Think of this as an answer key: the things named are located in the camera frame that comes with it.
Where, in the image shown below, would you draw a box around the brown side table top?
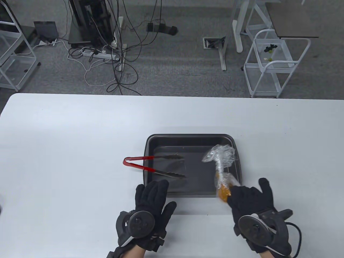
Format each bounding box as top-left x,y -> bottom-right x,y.
265,2 -> 319,39

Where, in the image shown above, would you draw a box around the white power strip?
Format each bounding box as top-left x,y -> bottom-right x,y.
81,48 -> 120,61

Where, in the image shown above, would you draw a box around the empty white rolling cart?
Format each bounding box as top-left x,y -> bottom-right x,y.
0,21 -> 41,92

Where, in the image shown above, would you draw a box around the white cart with small items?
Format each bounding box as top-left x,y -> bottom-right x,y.
244,29 -> 311,98

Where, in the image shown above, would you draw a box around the black-white hand controller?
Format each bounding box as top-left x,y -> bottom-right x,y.
238,209 -> 293,254
116,211 -> 156,247

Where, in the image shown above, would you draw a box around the black computer tower stand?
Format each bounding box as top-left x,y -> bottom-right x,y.
68,0 -> 120,46

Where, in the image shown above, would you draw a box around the floor socket box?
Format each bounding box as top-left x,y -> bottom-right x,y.
202,37 -> 225,49

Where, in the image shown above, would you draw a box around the black flat panel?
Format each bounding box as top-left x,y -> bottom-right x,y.
0,0 -> 37,54

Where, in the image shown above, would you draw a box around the long yellow bread slice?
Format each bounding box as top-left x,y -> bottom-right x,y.
215,172 -> 239,188

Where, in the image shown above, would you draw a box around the red-handled metal tongs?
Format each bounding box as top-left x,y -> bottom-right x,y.
123,155 -> 186,178

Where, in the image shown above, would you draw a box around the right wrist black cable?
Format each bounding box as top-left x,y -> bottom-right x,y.
285,222 -> 302,258

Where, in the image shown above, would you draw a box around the white floor cable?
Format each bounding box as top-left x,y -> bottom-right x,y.
32,38 -> 121,87

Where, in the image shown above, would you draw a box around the white desk leg frame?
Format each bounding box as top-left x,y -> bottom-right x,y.
219,0 -> 274,71

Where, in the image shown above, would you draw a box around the left black-white hand controller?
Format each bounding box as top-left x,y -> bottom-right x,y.
116,211 -> 156,247

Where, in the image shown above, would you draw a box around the right black-white hand controller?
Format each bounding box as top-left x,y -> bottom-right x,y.
238,209 -> 293,254

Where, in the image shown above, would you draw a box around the person's right hand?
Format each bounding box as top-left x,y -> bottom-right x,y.
227,178 -> 277,251

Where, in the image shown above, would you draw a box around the dark laptop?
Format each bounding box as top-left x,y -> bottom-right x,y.
34,21 -> 59,42

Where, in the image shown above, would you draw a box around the dark metal baking tray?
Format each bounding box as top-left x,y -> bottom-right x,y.
143,134 -> 243,198

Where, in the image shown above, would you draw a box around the black power adapter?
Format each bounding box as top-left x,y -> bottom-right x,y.
146,22 -> 178,35

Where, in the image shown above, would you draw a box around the tangle of black floor cables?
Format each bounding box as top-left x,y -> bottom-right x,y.
106,0 -> 164,96

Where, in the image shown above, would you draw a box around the clear plastic bakery bag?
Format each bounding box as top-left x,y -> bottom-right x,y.
202,144 -> 241,203

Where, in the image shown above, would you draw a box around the person's left hand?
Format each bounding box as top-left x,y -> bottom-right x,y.
134,180 -> 177,252

